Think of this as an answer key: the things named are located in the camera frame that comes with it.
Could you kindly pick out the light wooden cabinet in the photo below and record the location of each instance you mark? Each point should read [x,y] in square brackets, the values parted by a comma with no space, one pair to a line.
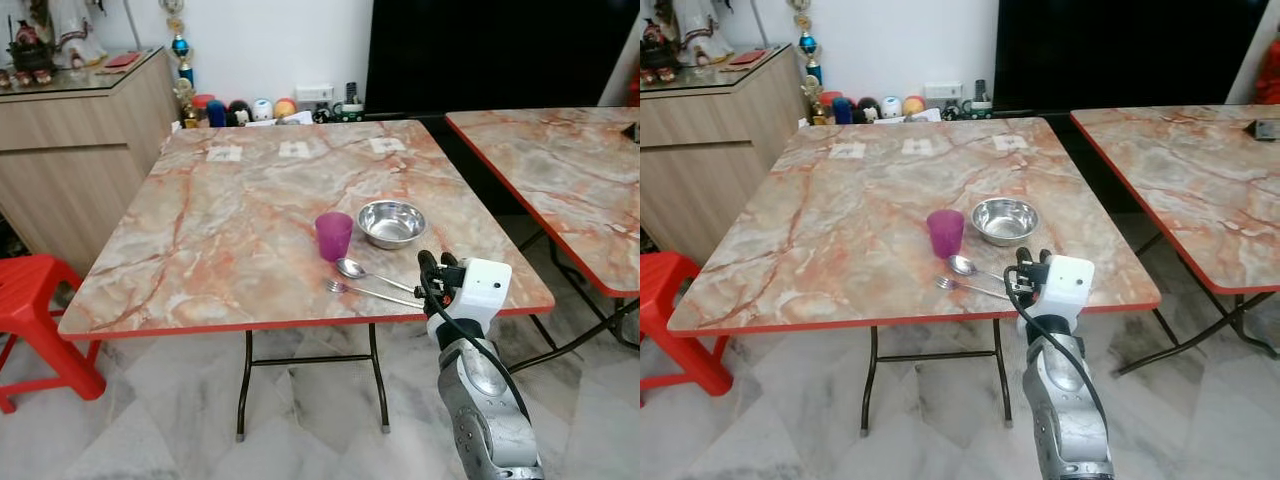
[710,160]
[70,160]

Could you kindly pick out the orange round toy figure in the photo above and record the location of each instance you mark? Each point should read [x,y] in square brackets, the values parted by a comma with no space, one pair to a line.
[914,105]
[285,107]

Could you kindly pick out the stainless steel fork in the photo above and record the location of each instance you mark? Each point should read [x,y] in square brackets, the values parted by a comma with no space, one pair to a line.
[975,288]
[365,291]

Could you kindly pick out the white robed figurine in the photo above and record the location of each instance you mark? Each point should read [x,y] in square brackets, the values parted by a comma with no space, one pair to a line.
[70,30]
[700,28]

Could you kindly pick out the blue round toy figure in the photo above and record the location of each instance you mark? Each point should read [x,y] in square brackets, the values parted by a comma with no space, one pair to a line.
[216,115]
[843,112]

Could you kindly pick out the stainless steel spoon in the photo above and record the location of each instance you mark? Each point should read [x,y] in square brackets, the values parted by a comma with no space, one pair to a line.
[350,267]
[962,265]

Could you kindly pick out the black television screen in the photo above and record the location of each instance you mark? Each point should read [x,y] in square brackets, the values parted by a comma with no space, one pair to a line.
[500,50]
[1130,50]

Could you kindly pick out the small black box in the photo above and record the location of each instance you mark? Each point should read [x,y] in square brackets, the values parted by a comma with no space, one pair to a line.
[1262,130]
[632,132]

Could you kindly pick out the stainless steel bowl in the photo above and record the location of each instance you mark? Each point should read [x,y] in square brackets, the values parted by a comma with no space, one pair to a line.
[392,223]
[1005,220]

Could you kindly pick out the white round toy figure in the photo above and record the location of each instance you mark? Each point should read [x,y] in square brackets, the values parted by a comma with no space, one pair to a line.
[262,110]
[891,107]

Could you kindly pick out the marble-top folding table red edge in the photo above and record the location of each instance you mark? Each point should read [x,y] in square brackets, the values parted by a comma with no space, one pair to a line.
[840,230]
[570,180]
[230,230]
[1190,180]

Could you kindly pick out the dark small figurine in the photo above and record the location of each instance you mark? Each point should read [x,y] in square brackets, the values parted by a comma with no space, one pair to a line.
[28,55]
[656,55]

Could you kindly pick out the red round toy figure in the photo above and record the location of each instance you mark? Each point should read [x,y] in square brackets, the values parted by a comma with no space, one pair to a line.
[202,108]
[828,103]

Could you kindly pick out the purple plastic cup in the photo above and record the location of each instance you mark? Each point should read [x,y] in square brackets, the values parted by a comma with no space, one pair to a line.
[945,237]
[334,240]

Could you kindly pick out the red hanging decoration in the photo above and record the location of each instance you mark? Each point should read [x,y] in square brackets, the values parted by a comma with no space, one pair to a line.
[1270,75]

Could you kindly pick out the gold trophy with blue ball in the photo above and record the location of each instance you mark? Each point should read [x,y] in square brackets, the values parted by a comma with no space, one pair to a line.
[808,45]
[181,48]

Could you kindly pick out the white wall socket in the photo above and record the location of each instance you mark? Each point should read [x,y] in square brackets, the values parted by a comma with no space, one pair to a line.
[942,92]
[314,93]

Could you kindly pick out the white square table sticker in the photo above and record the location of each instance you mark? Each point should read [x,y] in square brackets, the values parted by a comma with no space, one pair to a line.
[223,154]
[847,150]
[296,149]
[388,145]
[920,146]
[1010,142]

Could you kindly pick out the red plastic stool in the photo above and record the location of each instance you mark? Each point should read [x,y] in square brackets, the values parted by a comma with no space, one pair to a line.
[668,310]
[30,300]

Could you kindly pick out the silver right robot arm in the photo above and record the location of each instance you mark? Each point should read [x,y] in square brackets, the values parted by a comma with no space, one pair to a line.
[1060,410]
[480,400]

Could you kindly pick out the red flat tray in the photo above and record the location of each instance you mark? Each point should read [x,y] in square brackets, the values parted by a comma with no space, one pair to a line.
[120,61]
[747,59]

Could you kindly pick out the black round toy figure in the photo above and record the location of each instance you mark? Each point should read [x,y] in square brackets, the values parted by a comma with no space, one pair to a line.
[239,113]
[867,110]

